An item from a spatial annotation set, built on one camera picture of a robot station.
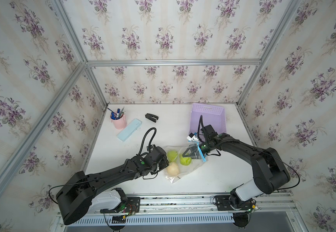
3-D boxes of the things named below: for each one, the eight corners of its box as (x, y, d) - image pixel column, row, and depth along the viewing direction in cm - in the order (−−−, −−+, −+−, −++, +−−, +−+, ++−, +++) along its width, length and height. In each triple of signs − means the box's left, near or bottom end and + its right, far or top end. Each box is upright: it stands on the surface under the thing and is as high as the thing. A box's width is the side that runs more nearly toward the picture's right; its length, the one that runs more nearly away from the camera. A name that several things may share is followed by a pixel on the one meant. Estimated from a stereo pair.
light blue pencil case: (116, 137, 102) (115, 135, 100) (135, 119, 113) (135, 117, 111) (124, 142, 99) (123, 140, 98) (142, 123, 110) (142, 121, 109)
